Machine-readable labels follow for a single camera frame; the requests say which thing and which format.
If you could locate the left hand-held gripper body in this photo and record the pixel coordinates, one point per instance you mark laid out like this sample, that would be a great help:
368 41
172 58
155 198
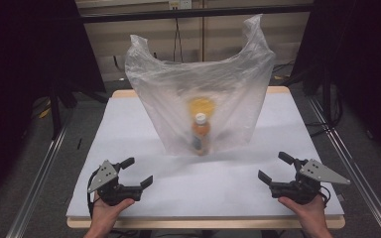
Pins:
112 191

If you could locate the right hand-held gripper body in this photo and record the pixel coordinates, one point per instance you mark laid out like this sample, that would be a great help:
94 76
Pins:
306 185

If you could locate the orange drink bottle white cap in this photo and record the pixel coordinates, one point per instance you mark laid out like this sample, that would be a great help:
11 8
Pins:
200 134

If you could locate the translucent white plastic bag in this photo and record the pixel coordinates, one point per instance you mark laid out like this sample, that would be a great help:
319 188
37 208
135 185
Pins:
165 86

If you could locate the round yellow item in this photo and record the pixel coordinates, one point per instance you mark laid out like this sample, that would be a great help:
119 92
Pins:
201 105

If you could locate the person's left hand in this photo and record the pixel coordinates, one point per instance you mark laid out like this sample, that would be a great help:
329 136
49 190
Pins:
107 213

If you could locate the person's right hand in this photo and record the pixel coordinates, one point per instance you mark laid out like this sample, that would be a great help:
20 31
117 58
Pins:
306 211

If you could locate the white table mat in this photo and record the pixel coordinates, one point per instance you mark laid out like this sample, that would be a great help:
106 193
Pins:
122 132

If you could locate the light wooden table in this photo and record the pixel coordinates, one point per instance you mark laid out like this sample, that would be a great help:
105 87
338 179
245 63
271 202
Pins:
205 223

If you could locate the black stand leg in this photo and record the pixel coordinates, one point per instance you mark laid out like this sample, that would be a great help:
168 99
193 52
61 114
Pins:
55 112

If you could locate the dark curtain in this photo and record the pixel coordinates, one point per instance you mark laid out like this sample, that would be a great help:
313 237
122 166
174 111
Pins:
16 82
363 59

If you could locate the black horizontal bar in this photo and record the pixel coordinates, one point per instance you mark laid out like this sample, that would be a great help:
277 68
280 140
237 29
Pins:
191 13

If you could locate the metal floor rail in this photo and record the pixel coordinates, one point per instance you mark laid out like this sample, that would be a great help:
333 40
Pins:
354 172
36 185

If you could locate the white wall outlet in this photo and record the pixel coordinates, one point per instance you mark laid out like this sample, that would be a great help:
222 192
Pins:
180 4

